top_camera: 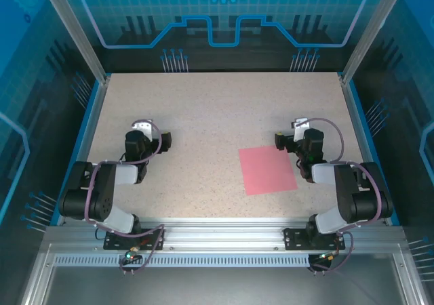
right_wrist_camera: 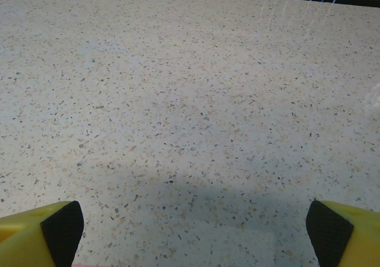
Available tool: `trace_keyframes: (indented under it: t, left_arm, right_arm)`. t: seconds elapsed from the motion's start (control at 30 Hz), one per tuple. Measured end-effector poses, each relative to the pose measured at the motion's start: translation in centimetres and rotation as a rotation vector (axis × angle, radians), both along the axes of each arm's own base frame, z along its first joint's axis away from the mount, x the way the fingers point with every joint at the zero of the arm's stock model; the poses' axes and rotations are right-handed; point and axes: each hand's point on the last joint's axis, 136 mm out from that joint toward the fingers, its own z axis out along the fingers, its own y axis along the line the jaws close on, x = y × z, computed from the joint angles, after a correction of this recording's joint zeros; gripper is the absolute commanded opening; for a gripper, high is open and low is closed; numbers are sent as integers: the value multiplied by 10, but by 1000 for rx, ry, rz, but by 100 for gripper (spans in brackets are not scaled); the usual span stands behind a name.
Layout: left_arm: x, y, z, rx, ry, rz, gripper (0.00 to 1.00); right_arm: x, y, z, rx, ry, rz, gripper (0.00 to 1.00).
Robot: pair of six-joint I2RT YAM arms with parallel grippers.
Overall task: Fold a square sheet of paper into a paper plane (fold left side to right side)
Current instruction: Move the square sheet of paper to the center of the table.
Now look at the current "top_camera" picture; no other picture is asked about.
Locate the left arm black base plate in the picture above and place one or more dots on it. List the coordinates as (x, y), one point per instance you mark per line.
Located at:
(112, 242)

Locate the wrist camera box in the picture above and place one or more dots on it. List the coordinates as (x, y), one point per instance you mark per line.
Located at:
(142, 127)
(301, 128)

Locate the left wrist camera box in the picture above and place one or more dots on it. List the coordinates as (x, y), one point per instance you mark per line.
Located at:
(142, 127)

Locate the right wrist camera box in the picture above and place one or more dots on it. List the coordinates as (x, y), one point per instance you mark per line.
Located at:
(301, 128)

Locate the grey metal base tray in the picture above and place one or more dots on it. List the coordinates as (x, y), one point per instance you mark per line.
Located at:
(217, 284)

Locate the aluminium frame post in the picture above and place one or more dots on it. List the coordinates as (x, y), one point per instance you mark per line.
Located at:
(78, 37)
(369, 34)

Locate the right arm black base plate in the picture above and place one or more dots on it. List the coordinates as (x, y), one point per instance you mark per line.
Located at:
(293, 240)

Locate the aluminium side rail blue edge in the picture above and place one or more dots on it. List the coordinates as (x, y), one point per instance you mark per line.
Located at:
(92, 125)
(356, 122)

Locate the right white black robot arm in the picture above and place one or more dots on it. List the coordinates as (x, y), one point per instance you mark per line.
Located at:
(346, 189)

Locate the pink paper sheet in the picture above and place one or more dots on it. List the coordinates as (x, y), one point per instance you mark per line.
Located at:
(266, 173)

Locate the aluminium mounting rail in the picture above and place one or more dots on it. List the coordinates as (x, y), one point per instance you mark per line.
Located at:
(220, 234)

